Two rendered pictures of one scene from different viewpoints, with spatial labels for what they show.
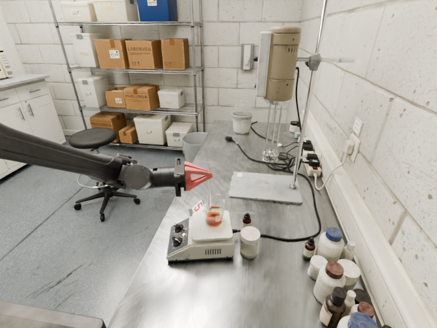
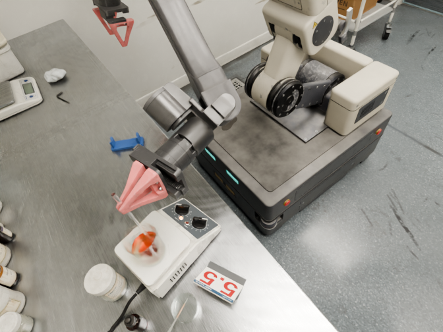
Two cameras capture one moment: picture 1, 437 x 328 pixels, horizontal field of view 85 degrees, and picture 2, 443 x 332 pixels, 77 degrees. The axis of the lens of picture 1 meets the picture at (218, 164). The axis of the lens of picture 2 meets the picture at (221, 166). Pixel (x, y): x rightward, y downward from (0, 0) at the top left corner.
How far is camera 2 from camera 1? 0.85 m
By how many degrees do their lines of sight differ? 92
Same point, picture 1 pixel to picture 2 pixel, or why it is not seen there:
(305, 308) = (33, 273)
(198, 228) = (161, 225)
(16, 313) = (325, 155)
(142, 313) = not seen: hidden behind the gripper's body
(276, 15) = not seen: outside the picture
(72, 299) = (363, 224)
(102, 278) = (378, 258)
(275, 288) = (66, 269)
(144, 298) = not seen: hidden behind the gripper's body
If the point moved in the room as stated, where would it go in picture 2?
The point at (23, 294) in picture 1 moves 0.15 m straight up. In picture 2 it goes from (398, 188) to (410, 172)
